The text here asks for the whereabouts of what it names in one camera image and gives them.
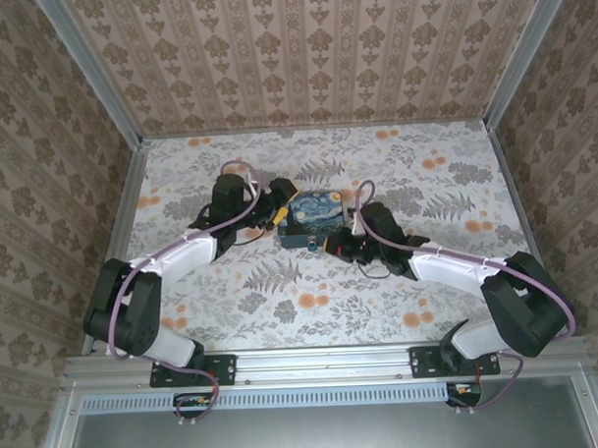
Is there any starry night printed tin box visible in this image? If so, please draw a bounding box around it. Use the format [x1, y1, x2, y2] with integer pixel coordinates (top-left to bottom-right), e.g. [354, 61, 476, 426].
[275, 186, 353, 252]

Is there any grey metal panel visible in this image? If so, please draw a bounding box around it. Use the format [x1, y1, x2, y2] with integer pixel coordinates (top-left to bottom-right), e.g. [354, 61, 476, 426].
[36, 373, 598, 448]

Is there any small black electronics board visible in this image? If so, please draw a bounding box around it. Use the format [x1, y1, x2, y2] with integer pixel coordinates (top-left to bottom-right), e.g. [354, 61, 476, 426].
[444, 380, 483, 408]
[172, 391, 219, 420]

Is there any thin black right camera cable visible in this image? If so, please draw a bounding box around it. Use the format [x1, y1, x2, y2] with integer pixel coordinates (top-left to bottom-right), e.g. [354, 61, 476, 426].
[353, 258, 397, 281]

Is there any thin black camera cable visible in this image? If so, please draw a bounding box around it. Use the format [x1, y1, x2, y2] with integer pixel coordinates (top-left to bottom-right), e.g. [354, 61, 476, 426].
[353, 258, 397, 281]
[229, 224, 272, 248]

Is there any thin black left camera cable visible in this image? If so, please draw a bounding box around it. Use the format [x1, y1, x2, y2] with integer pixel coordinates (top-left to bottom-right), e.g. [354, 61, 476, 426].
[229, 224, 272, 248]

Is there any aluminium side frame rail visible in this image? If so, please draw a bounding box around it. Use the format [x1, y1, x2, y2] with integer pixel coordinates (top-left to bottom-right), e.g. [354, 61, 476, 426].
[485, 120, 582, 342]
[74, 139, 158, 357]

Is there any aluminium front frame rail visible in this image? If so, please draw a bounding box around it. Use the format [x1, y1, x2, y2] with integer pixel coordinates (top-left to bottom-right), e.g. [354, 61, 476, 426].
[62, 336, 591, 391]

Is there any white slotted cable duct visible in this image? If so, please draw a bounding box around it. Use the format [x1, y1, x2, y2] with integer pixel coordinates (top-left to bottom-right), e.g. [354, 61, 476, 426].
[81, 380, 483, 416]

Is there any aluminium frame post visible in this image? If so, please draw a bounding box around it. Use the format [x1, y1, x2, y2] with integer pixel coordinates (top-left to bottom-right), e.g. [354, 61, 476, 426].
[480, 0, 570, 129]
[33, 0, 144, 148]

